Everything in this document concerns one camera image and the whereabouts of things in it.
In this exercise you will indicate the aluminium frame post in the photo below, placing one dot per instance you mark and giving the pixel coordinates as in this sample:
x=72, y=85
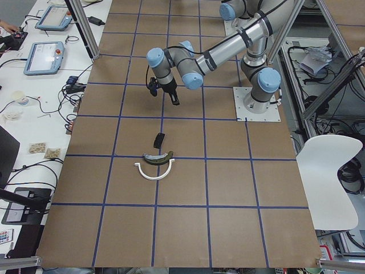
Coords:
x=84, y=29

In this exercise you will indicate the white plastic chair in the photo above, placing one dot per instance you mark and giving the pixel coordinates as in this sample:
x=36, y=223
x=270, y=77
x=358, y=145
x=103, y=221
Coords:
x=319, y=161

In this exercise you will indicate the blue teach pendant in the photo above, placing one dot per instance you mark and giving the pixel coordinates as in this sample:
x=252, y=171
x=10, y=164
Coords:
x=45, y=58
x=55, y=18

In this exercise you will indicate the dark green curved brake shoe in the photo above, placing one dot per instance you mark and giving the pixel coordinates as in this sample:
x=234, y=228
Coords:
x=157, y=160

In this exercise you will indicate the small black flat plate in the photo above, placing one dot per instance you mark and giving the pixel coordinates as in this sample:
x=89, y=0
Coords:
x=158, y=140

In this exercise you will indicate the blue teach pendant far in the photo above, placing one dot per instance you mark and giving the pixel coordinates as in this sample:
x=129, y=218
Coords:
x=55, y=18

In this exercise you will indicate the white curved plastic bracket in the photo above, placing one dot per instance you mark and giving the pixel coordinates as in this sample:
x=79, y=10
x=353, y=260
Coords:
x=155, y=173

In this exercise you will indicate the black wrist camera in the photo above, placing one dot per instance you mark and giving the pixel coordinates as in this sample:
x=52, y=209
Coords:
x=153, y=86

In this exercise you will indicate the black power adapter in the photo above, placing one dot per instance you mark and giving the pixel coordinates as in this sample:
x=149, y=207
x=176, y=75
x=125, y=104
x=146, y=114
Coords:
x=96, y=21

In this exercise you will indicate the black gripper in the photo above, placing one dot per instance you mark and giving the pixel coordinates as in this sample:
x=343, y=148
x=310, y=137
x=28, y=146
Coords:
x=169, y=88

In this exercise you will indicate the blue teach pendant near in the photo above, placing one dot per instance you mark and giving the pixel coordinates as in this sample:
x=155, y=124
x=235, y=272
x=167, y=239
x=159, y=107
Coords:
x=45, y=58

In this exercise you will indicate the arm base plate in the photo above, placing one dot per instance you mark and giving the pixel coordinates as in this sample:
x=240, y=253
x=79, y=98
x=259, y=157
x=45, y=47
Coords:
x=249, y=110

